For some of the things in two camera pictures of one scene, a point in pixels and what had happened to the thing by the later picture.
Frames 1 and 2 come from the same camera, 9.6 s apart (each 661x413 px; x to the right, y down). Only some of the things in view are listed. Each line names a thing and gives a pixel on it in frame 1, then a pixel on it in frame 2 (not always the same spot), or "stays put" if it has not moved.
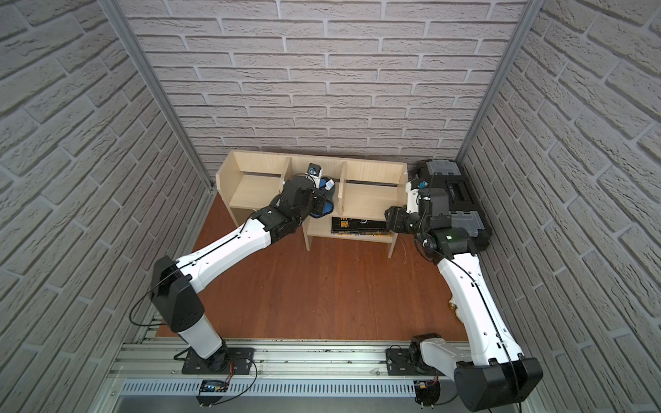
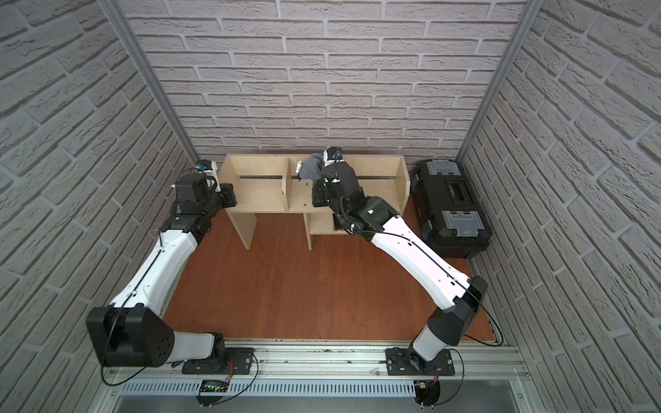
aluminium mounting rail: (274, 360) stays put
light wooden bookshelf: (363, 189) stays put
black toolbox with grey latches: (465, 212) stays put
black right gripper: (394, 220) to (319, 188)
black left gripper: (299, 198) to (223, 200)
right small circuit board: (427, 392) stays put
